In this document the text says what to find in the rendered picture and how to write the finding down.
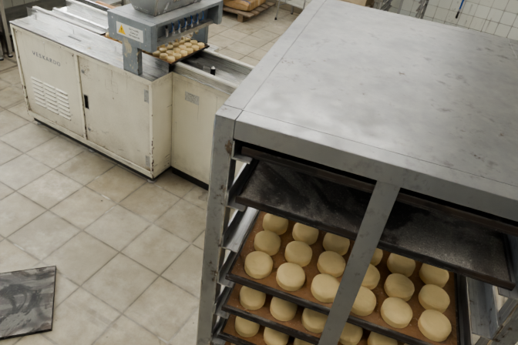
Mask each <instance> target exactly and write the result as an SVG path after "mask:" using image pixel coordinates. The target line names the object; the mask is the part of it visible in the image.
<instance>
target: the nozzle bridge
mask: <svg viewBox="0 0 518 345"><path fill-rule="evenodd" d="M223 3H224V0H201V1H199V2H195V3H193V4H191V5H187V6H184V7H182V8H178V9H175V10H173V11H170V12H166V13H164V14H162V15H158V16H152V15H148V14H146V13H144V12H140V11H137V10H135V9H134V8H133V6H132V5H131V4H128V5H124V6H120V7H118V8H113V9H110V10H107V17H108V29H109V37H111V38H114V39H117V40H119V41H121V42H122V44H123V69H124V70H126V71H127V72H131V73H133V74H135V75H141V74H143V57H142V50H144V51H147V52H150V53H153V52H155V51H157V47H158V46H161V45H164V44H166V43H168V42H171V41H173V40H175V39H178V38H180V37H182V36H185V35H187V34H190V33H191V32H193V36H192V37H191V38H192V39H196V40H198V41H201V42H204V43H207V42H208V29H209V25H211V24H216V25H219V24H220V23H221V22H222V13H223ZM202 11H203V12H202ZM197 14H199V19H202V18H203V20H201V21H199V24H198V25H196V23H194V24H193V27H190V26H189V25H188V26H187V29H184V28H181V32H178V30H175V34H172V33H168V37H165V28H166V25H168V31H169V32H171V26H172V23H174V26H175V29H178V23H179V22H178V20H179V21H181V22H180V23H181V26H183V27H184V21H185V19H184V18H187V24H190V16H191V15H192V16H193V21H194V22H195V21H196V17H197ZM171 22H172V23H171ZM196 30H199V32H198V34H196V33H195V31H196Z"/></svg>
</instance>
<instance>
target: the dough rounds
mask: <svg viewBox="0 0 518 345"><path fill-rule="evenodd" d="M103 37H105V38H108V39H111V40H113V41H115V42H118V43H120V44H122V42H121V41H119V40H117V39H114V38H111V37H109V33H108V32H107V33H106V35H105V36H103ZM204 47H206V45H204V43H202V42H197V41H196V40H190V38H187V39H184V37H183V36H182V37H181V40H180V42H178V40H177V39H175V43H174V45H172V43H171V42H169V45H168V47H165V45H161V46H158V47H157V51H155V52H153V53H150V52H147V51H144V50H142V52H144V53H146V54H148V55H151V56H153V57H156V58H158V59H161V60H163V61H165V62H169V63H170V64H171V63H172V62H175V61H176V60H178V59H181V58H183V57H185V56H187V55H189V54H191V53H193V52H195V51H197V50H200V49H202V48H204Z"/></svg>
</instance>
